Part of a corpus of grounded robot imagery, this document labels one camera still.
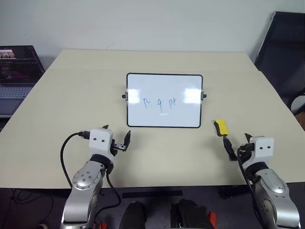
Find grey round stool seat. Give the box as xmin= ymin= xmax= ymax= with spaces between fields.
xmin=291 ymin=95 xmax=305 ymax=116

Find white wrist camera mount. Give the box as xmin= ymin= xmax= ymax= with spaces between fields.
xmin=88 ymin=128 xmax=118 ymax=163
xmin=248 ymin=135 xmax=275 ymax=168

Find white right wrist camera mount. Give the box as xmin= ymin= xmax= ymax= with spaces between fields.
xmin=248 ymin=135 xmax=275 ymax=168

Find large red piece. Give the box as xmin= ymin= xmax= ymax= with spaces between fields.
xmin=206 ymin=211 xmax=219 ymax=229

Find yellow and black eraser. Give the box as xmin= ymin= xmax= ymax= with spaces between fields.
xmin=213 ymin=119 xmax=230 ymax=138

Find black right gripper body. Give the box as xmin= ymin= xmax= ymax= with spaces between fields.
xmin=236 ymin=142 xmax=254 ymax=166

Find thin black floor cable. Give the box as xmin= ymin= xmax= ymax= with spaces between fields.
xmin=0 ymin=188 xmax=56 ymax=229

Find wide dark rounded shape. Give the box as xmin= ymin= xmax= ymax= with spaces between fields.
xmin=170 ymin=198 xmax=215 ymax=229

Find black bar under table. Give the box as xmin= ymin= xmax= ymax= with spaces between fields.
xmin=122 ymin=189 xmax=184 ymax=199

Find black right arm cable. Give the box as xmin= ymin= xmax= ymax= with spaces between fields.
xmin=237 ymin=146 xmax=262 ymax=219

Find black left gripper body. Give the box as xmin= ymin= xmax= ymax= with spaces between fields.
xmin=110 ymin=137 xmax=126 ymax=157

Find narrow dark rounded shape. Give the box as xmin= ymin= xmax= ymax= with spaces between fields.
xmin=119 ymin=201 xmax=147 ymax=229

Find black panel at right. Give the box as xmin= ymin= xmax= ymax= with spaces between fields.
xmin=254 ymin=10 xmax=305 ymax=113

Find open laptop with dark screen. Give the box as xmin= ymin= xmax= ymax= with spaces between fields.
xmin=0 ymin=45 xmax=46 ymax=118

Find small framed whiteboard with stand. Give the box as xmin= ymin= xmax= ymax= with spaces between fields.
xmin=121 ymin=73 xmax=207 ymax=128

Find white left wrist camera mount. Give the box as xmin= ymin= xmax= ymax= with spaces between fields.
xmin=88 ymin=128 xmax=118 ymax=163

